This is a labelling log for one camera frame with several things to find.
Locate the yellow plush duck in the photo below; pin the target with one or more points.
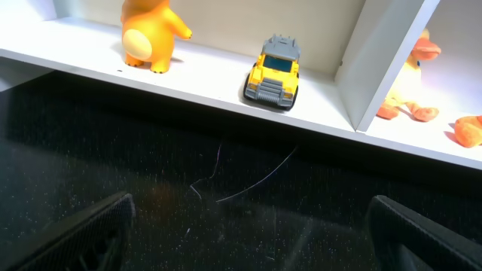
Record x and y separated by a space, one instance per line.
408 83

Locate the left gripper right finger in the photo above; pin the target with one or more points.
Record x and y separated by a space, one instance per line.
418 237

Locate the white shelf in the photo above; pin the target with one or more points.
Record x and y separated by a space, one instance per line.
211 79

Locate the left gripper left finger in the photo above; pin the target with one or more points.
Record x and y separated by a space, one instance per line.
75 237

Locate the white plush goose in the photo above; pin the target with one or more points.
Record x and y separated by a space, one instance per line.
468 131

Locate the yellow rubber duck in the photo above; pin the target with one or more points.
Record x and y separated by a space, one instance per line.
150 34

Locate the grey and yellow toy truck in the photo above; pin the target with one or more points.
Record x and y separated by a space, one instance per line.
273 75

